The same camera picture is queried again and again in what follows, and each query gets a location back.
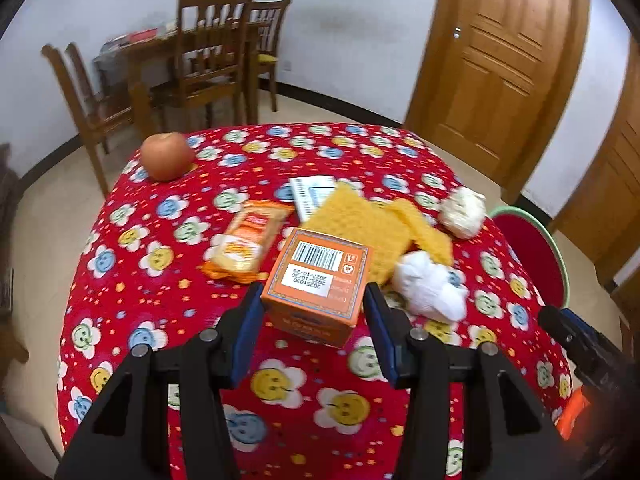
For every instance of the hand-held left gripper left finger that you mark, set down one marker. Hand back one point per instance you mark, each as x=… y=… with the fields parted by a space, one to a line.
x=247 y=332

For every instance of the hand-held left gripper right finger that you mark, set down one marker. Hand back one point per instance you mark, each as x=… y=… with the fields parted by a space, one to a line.
x=383 y=332

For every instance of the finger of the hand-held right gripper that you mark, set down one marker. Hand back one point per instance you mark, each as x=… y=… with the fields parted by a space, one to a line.
x=565 y=327

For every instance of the white tissue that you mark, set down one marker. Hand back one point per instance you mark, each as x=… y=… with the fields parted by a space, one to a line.
x=430 y=285

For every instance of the orange cardboard box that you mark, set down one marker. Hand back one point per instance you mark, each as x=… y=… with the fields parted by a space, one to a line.
x=320 y=285

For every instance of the red basin with green rim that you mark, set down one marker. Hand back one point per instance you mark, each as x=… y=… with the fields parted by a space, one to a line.
x=532 y=250

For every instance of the orange plastic object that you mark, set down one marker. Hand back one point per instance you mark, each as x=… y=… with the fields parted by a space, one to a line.
x=572 y=415

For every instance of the orange snack packet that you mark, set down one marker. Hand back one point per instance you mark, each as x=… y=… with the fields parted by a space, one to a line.
x=245 y=242

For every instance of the red floral tablecloth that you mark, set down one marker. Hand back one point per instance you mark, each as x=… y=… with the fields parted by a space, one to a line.
x=165 y=270

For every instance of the yellow dish cloth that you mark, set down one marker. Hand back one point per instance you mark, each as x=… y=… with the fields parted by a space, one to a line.
x=357 y=225

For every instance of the cream crumpled paper ball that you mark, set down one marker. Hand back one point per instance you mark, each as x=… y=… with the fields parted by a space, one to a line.
x=462 y=212

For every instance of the wooden door with round knob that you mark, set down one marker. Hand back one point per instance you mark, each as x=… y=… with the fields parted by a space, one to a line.
x=607 y=185

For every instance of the white and teal medicine box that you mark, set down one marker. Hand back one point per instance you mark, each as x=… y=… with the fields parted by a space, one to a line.
x=312 y=195

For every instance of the red apple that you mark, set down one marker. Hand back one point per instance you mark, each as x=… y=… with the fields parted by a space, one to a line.
x=166 y=156

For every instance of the dark furniture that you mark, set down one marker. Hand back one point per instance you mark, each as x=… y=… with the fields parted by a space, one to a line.
x=10 y=240

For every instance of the tall-backed wooden chair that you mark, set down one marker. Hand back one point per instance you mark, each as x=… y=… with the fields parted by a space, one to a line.
x=210 y=60

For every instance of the wooden dining table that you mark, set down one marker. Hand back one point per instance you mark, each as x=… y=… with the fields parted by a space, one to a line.
x=150 y=55

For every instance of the wooden chair with yellow cushion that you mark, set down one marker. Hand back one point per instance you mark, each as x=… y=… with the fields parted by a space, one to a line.
x=267 y=35

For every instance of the red and white papers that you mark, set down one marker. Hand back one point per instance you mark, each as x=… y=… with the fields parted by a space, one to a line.
x=142 y=36

